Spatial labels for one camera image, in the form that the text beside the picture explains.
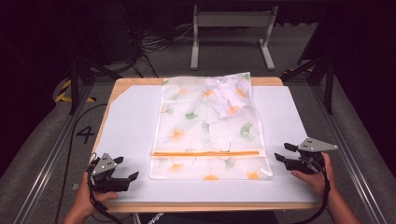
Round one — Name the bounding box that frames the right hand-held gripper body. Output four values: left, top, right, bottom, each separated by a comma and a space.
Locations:
284, 136, 339, 175

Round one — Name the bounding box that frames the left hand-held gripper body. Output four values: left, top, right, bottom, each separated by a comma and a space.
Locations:
88, 152, 131, 193

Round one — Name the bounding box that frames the leaf print mesh laundry bag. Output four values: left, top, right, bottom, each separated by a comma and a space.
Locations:
148, 72, 274, 181

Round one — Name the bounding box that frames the person's right hand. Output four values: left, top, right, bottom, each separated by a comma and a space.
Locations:
290, 151, 337, 198

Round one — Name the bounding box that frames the person's left hand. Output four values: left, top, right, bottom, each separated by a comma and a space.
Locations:
72, 172, 120, 216

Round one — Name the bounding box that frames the white table mat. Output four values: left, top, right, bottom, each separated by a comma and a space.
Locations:
92, 84, 321, 203

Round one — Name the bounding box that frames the black metal stand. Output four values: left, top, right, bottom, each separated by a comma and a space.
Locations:
281, 55, 336, 116
66, 57, 124, 116

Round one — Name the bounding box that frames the white crumpled cloth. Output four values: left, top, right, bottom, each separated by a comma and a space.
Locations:
204, 76, 253, 119

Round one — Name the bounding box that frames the grey metal stand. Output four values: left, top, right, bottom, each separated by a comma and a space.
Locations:
190, 4, 280, 71

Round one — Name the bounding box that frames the aluminium floor rail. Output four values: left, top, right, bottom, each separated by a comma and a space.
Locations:
12, 84, 95, 224
310, 84, 388, 224

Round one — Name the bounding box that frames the black floor cable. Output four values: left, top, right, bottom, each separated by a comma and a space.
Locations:
54, 103, 109, 224

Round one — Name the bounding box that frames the bundle of black cables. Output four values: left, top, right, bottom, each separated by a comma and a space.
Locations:
123, 21, 194, 78

